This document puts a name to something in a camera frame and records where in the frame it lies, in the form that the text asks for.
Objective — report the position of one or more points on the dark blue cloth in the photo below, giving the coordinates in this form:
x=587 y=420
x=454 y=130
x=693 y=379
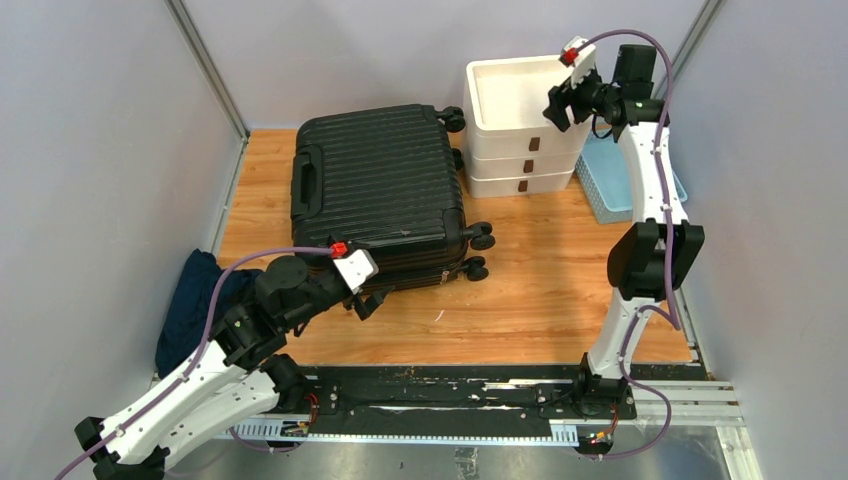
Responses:
x=186 y=315

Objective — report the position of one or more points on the right aluminium frame post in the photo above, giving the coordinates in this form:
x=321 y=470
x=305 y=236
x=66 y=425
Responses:
x=698 y=29

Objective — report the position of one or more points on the aluminium frame post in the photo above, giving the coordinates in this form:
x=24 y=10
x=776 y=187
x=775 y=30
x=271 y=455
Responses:
x=698 y=29
x=193 y=38

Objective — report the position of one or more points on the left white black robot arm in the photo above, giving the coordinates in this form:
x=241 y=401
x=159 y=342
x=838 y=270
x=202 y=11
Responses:
x=238 y=369

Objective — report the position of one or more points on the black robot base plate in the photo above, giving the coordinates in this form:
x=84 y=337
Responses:
x=479 y=405

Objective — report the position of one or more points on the light blue plastic basket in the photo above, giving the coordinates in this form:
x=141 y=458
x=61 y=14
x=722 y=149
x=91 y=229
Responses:
x=604 y=175

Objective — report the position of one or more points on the white three-drawer storage unit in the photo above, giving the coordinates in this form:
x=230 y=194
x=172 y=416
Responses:
x=510 y=148

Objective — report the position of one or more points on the black ribbed hard-shell suitcase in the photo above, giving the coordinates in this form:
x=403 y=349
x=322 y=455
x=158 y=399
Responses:
x=387 y=180

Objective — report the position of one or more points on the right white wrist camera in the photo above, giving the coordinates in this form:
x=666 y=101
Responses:
x=579 y=57

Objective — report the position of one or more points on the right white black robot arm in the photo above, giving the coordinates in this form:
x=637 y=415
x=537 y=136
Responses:
x=650 y=261

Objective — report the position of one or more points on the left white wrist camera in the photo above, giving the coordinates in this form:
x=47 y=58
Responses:
x=356 y=268

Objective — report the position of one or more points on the left aluminium frame post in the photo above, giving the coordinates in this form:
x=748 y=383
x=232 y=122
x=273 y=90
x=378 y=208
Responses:
x=193 y=38

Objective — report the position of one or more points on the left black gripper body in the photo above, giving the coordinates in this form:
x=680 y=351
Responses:
x=349 y=299

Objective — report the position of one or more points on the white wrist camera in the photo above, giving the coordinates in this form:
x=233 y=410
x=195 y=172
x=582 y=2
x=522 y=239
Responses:
x=356 y=268
x=579 y=57

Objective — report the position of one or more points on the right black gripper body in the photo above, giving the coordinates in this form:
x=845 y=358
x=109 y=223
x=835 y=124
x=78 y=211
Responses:
x=592 y=96

